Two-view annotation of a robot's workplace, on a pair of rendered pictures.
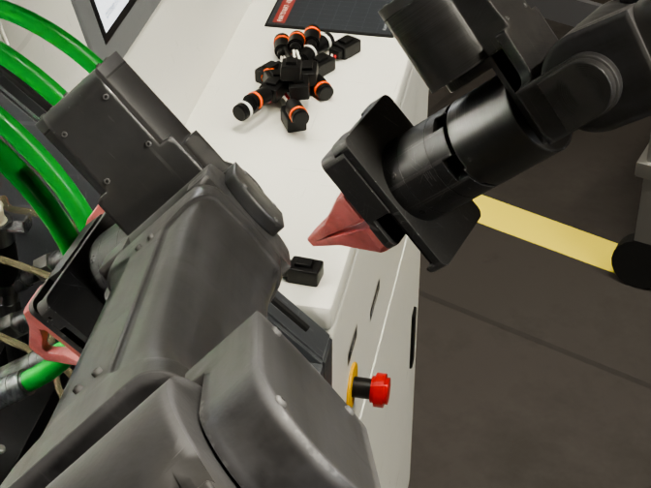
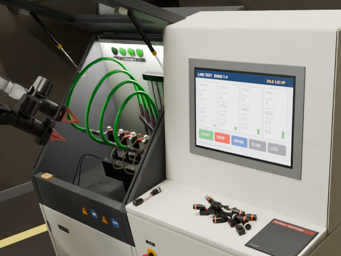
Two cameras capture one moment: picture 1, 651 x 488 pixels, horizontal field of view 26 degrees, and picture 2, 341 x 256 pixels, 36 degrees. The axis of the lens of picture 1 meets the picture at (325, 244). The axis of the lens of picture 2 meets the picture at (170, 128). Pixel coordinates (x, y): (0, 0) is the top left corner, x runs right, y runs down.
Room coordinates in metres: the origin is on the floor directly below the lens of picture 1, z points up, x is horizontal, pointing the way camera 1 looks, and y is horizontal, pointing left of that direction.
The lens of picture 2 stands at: (2.21, -1.20, 1.94)
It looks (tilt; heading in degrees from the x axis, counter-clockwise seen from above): 22 degrees down; 128
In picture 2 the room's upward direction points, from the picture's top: 12 degrees counter-clockwise
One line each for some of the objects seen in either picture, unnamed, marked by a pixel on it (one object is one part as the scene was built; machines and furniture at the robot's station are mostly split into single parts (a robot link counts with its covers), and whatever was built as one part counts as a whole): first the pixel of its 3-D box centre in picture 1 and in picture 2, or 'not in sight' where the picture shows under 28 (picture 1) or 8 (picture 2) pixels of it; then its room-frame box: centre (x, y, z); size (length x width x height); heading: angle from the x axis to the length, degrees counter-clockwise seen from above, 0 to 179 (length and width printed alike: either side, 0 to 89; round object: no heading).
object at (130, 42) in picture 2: not in sight; (138, 41); (0.76, 0.57, 1.43); 0.54 x 0.03 x 0.02; 169
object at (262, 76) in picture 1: (298, 69); (223, 211); (1.40, 0.03, 1.01); 0.23 x 0.11 x 0.06; 169
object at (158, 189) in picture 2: (258, 261); (146, 196); (1.06, 0.06, 0.99); 0.12 x 0.02 x 0.02; 73
